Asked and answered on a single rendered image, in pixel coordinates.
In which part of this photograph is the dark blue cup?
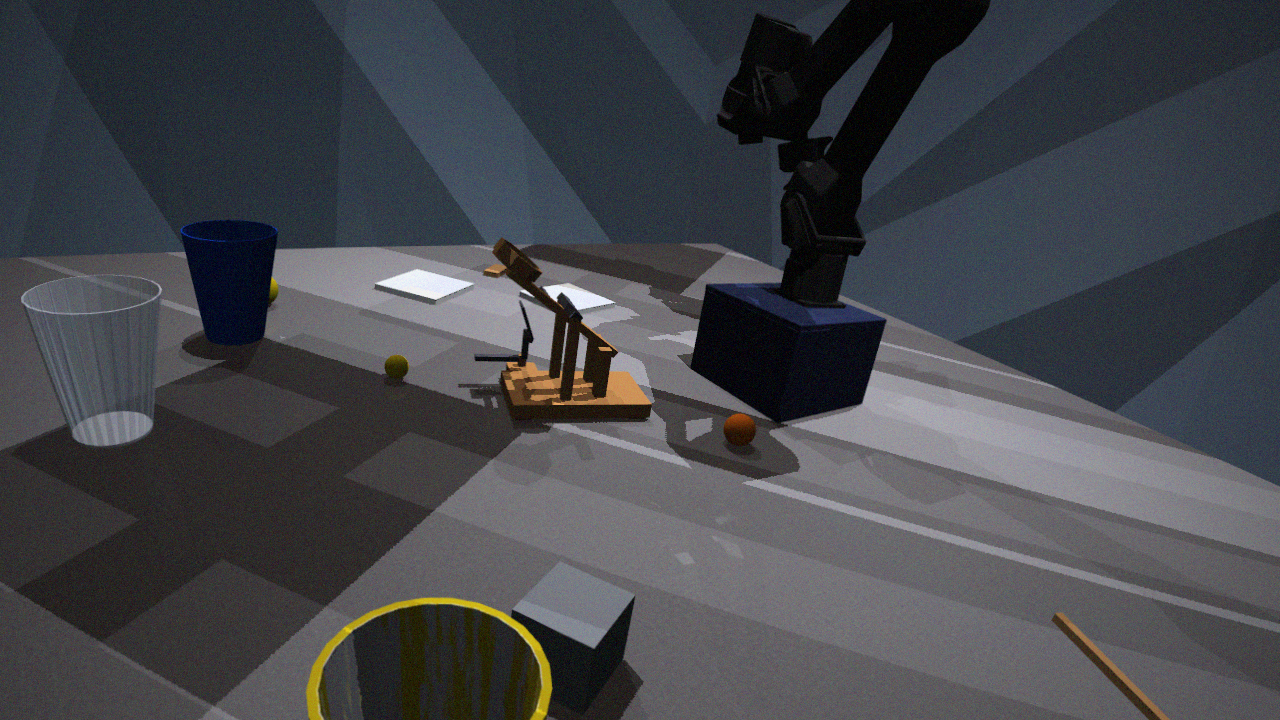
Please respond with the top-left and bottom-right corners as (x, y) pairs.
(180, 220), (278, 346)

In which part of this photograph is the orange wooden catapult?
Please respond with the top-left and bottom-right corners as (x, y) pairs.
(474, 237), (652, 420)

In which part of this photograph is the orange ball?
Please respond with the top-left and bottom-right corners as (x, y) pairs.
(724, 414), (756, 447)

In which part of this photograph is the white flat square slab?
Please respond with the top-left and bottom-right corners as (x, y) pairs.
(375, 270), (475, 305)
(520, 283), (614, 314)

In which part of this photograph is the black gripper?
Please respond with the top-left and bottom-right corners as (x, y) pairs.
(777, 32), (833, 172)

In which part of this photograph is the tan wooden bar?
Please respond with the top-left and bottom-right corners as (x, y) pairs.
(1051, 612), (1169, 720)

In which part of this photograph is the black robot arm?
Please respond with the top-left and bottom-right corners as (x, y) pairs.
(717, 0), (991, 309)

